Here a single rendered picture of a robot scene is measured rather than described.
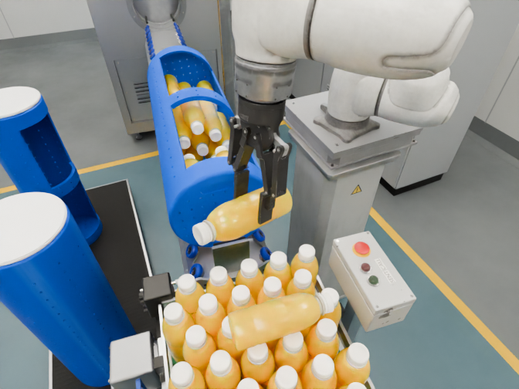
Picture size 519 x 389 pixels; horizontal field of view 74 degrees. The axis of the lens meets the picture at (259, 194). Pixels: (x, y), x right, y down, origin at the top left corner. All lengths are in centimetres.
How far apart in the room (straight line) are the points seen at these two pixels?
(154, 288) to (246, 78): 60
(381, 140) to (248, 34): 89
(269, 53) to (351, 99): 74
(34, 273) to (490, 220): 265
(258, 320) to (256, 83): 41
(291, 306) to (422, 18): 50
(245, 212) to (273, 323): 21
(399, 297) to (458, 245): 179
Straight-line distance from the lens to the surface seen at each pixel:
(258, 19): 48
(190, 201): 88
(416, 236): 252
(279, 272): 84
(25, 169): 191
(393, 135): 134
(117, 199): 251
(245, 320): 66
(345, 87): 120
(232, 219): 61
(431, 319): 218
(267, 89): 51
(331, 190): 131
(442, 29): 43
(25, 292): 120
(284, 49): 48
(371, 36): 43
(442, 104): 117
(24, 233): 115
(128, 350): 104
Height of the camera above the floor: 176
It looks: 43 degrees down
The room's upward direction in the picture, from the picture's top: straight up
